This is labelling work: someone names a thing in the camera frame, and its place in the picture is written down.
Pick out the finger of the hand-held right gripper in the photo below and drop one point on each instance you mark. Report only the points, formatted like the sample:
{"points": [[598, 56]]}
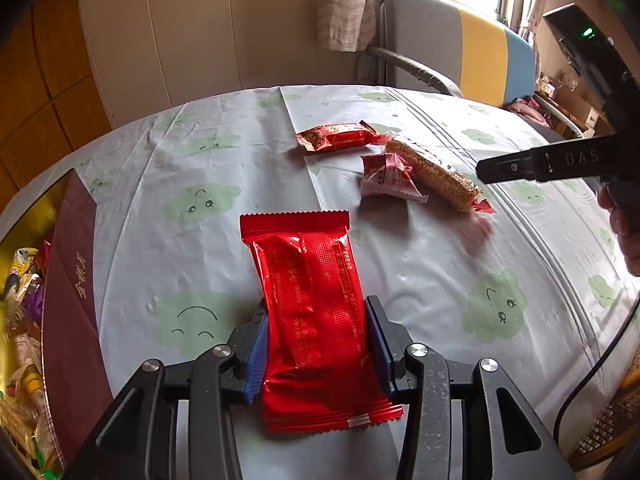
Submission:
{"points": [[510, 166]]}

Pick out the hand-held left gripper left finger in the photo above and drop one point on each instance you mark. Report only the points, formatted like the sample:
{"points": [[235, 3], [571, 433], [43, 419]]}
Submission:
{"points": [[256, 360]]}

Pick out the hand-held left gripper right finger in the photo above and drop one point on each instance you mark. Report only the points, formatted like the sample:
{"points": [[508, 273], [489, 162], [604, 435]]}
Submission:
{"points": [[382, 355]]}

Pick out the large red snack packet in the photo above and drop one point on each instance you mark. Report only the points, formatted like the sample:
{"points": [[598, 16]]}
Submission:
{"points": [[310, 310]]}

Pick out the sesame bar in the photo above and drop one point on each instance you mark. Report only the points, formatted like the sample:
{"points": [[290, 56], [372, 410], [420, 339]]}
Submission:
{"points": [[435, 172]]}

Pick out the gold tin box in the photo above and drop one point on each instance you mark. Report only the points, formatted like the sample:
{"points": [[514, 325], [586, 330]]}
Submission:
{"points": [[70, 285]]}

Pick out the green ended cereal bar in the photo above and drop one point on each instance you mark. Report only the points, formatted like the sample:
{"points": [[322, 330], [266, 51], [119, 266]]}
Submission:
{"points": [[47, 445]]}

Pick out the cream red snack packet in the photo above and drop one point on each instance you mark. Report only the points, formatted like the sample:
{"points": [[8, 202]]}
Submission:
{"points": [[25, 352]]}

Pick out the gold foil snack packet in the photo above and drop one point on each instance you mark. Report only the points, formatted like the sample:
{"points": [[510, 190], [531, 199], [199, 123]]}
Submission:
{"points": [[26, 387]]}

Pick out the small red snack packet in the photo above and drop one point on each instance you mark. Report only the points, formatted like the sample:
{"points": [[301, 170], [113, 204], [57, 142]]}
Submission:
{"points": [[337, 136], [45, 254]]}

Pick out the person's right hand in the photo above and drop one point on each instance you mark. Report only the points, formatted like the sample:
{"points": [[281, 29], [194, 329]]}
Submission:
{"points": [[622, 225]]}

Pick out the cardboard box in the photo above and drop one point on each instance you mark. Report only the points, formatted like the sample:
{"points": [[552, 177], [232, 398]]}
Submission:
{"points": [[582, 110]]}

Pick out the pink cloth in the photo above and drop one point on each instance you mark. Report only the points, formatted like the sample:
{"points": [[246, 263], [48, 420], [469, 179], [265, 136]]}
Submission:
{"points": [[527, 110]]}

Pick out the pink striped curtain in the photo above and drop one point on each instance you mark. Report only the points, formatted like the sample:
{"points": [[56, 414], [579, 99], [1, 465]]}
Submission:
{"points": [[345, 5], [532, 0]]}

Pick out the pink snack packet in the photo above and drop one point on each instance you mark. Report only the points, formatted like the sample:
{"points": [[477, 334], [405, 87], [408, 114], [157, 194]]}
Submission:
{"points": [[390, 175]]}

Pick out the grey yellow blue chair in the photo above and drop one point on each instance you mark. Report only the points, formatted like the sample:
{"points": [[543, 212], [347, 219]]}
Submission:
{"points": [[425, 25]]}

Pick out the wicker chair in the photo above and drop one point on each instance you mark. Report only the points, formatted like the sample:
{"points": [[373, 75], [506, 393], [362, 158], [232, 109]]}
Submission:
{"points": [[610, 425]]}

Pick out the wooden wardrobe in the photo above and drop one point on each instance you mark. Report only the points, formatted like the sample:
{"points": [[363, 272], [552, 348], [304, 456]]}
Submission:
{"points": [[50, 85]]}

